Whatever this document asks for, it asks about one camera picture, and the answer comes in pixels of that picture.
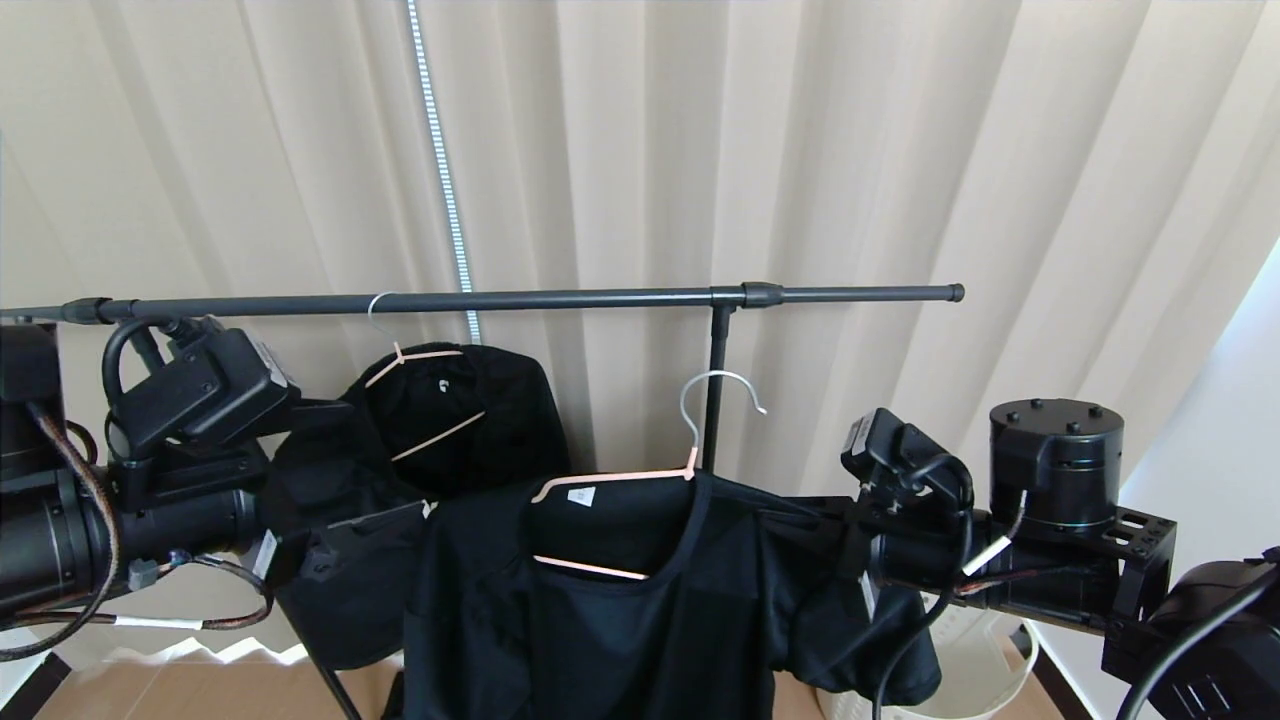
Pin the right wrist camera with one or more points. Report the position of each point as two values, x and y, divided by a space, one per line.
890 445

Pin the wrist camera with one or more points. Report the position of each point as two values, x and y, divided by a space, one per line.
890 445
200 390

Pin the beige curtain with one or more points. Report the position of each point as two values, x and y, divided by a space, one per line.
800 150

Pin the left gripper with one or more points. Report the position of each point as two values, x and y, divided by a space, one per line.
190 530

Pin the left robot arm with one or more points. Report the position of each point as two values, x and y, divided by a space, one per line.
40 540

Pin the black garment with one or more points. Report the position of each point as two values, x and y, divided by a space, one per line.
600 640

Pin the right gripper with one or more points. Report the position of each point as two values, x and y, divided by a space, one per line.
930 565

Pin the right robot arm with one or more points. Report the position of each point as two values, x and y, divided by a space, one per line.
1060 460

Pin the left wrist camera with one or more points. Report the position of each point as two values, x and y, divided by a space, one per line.
200 390

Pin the black shorts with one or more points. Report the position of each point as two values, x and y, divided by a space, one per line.
500 420

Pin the pink clothes hanger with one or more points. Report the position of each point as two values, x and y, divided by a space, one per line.
620 477
440 435

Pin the white laundry basket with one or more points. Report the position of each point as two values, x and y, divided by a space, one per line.
985 670

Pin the black clothes rack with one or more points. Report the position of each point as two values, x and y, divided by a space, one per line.
550 299

